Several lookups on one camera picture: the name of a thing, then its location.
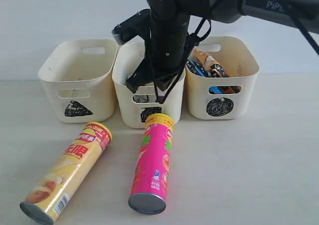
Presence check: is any yellow chips can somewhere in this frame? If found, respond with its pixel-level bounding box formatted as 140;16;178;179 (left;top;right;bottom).
19;122;112;225

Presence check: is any pink chips can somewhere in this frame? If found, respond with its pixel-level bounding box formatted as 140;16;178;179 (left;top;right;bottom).
128;113;174;214

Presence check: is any cream plastic bin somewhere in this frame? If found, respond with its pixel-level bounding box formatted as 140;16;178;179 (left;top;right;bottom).
38;39;118;123
112;42;186;128
186;36;259;120

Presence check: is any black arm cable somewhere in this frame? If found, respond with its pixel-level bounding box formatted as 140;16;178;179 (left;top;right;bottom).
144;0;319;105

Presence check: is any middle cream plastic bin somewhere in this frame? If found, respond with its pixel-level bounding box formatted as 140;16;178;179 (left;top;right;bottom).
112;42;186;128

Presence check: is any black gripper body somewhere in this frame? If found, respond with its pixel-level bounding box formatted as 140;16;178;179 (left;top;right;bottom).
145;10;190;72

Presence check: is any blue noodle snack bag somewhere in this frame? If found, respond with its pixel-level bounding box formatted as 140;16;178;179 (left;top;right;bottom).
186;60;223;94

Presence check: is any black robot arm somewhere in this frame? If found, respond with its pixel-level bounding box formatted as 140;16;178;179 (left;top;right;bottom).
117;0;319;93

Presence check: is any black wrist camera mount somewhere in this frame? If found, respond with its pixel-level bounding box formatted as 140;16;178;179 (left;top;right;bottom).
112;9;151;45

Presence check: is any right cream plastic bin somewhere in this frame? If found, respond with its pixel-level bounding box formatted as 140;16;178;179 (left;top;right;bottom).
186;36;259;120

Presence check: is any left cream plastic bin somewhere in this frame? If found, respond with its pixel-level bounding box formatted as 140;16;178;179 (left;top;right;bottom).
38;39;118;123

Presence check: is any blue drink carton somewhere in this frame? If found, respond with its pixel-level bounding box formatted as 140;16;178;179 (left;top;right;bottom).
133;95;149;103

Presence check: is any orange noodle snack bag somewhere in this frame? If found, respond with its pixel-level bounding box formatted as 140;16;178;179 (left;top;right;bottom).
193;48;241;94

